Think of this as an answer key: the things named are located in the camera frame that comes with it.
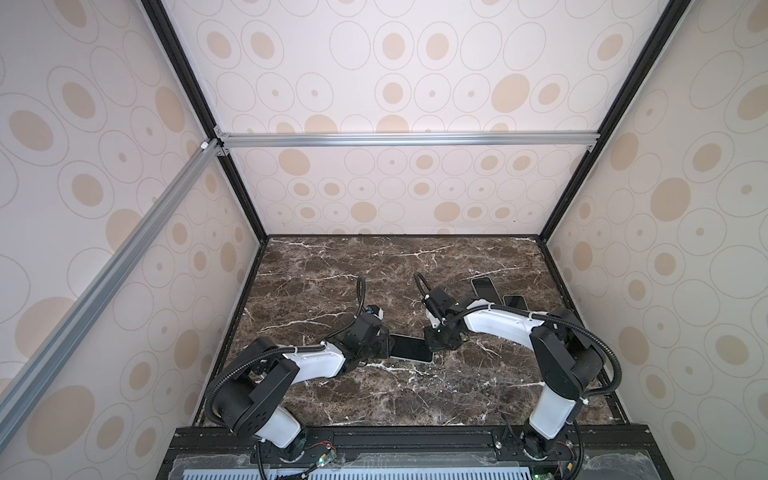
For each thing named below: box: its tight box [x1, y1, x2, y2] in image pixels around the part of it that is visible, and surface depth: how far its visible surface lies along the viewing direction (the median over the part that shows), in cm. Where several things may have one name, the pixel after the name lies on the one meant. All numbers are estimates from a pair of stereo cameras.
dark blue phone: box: [470, 276, 504, 305], surface depth 105 cm
